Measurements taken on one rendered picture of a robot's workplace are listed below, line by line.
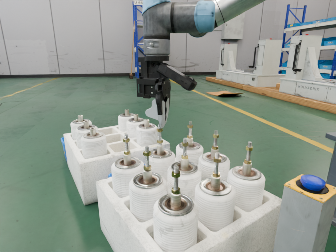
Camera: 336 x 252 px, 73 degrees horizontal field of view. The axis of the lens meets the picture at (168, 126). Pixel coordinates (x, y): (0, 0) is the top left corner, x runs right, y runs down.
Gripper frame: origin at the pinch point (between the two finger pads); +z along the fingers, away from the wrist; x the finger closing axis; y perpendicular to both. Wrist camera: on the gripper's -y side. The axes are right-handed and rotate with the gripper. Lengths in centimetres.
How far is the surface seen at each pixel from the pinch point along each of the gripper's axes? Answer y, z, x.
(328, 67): -203, 5, -576
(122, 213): 3.4, 17.2, 21.8
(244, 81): -21, 21, -362
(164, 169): -1.3, 13.2, 4.3
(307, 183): -34.9, 2.6, 20.0
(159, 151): 1.2, 8.6, 1.3
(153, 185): -3.7, 9.8, 18.5
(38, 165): 77, 35, -18
